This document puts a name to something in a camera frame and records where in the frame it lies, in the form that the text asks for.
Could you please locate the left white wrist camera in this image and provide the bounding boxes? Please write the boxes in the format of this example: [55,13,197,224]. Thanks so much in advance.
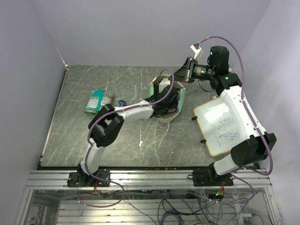
[158,78,171,93]

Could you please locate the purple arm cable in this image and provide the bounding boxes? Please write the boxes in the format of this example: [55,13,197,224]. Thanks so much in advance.
[81,67,175,208]
[199,35,273,204]

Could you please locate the white whiteboard wooden frame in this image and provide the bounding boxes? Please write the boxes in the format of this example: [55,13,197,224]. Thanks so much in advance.
[194,97,241,157]

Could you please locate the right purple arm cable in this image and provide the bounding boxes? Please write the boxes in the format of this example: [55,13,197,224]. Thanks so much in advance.
[199,35,273,204]

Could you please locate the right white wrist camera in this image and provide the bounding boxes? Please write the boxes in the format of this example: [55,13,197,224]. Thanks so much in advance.
[190,43,203,61]

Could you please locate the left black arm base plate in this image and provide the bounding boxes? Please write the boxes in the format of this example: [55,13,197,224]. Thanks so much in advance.
[67,169,110,188]

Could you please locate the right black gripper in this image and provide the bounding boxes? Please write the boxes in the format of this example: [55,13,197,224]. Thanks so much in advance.
[168,57,215,84]

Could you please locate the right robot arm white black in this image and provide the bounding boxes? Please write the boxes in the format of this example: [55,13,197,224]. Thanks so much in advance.
[174,45,277,187]

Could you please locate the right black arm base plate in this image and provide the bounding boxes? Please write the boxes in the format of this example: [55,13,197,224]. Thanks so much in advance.
[187,167,233,187]

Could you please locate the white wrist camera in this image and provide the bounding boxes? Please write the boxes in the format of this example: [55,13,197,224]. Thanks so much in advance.
[190,43,203,61]
[158,78,171,93]

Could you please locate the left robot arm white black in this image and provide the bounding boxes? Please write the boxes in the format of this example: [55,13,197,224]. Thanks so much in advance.
[77,85,180,186]

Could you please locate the loose cables under table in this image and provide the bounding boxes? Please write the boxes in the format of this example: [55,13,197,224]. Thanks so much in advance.
[77,179,258,225]

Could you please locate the blue snack packet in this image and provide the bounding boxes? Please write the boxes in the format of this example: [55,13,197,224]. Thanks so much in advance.
[118,100,127,106]

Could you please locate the green snack packet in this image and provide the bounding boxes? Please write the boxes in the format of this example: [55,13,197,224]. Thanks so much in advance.
[83,89,114,115]

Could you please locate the green printed paper bag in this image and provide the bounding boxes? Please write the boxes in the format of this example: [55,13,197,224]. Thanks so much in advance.
[149,72,187,143]

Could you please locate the aluminium extrusion rail frame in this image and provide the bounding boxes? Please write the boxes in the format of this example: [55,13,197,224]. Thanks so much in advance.
[25,169,283,225]

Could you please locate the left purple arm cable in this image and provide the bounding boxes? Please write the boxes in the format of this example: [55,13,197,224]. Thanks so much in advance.
[81,67,175,208]

